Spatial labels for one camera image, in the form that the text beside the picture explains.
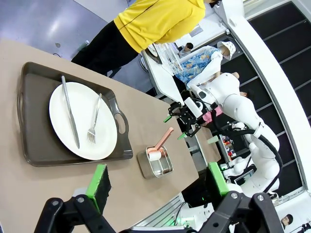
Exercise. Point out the silver table knife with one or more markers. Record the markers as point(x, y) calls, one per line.
point(70, 114)

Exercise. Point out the stainless steel rectangular container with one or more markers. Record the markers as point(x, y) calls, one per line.
point(145, 167)

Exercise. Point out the white round plate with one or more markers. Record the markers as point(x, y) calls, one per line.
point(59, 121)

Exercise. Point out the brown side table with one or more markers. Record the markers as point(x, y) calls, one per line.
point(206, 150)

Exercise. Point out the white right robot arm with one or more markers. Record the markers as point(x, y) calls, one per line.
point(233, 106)

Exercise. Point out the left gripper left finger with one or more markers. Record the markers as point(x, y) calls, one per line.
point(98, 184)

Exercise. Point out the silver fork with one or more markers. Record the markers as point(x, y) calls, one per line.
point(91, 135)

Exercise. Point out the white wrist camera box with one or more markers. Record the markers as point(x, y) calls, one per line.
point(191, 105)

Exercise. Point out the white background table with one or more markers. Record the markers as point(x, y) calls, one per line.
point(165, 82)

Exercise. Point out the portrait photo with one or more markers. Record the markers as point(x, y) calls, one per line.
point(287, 221)

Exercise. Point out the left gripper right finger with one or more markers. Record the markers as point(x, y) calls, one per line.
point(218, 179)

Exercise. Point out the dark grey serving tray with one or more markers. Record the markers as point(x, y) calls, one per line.
point(36, 136)

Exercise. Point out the seated background person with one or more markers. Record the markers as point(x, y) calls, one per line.
point(188, 46)

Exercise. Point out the pink spatula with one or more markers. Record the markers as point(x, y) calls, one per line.
point(163, 140)

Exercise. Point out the pale green block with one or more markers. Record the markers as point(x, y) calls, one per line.
point(213, 139)

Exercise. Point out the shelf with colourful items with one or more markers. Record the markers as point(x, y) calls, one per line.
point(229, 150)

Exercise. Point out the open laptop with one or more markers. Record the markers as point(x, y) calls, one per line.
point(244, 178)

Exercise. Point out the person in yellow sweater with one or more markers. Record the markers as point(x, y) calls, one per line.
point(155, 21)

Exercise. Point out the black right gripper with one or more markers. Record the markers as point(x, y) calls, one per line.
point(190, 119)

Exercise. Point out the aluminium table frame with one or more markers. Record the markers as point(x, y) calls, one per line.
point(160, 211)

